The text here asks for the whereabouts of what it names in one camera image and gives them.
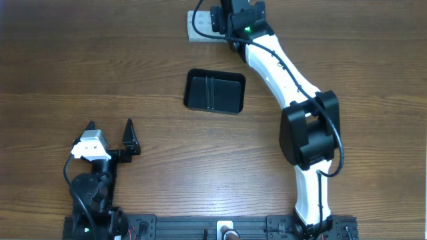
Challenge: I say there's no mounting rail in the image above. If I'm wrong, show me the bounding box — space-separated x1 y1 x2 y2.
63 214 360 240

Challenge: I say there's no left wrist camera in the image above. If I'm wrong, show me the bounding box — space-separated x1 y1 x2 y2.
70 129 112 163

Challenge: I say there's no black tray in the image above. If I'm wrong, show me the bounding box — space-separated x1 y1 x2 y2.
183 68 247 116

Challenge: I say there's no black cable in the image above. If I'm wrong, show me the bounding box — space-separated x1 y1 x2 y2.
63 153 98 240
191 0 344 178

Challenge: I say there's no white test tube rack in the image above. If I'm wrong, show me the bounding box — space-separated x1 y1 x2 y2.
187 9 230 43

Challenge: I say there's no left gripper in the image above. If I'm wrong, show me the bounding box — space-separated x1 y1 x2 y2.
85 118 141 164

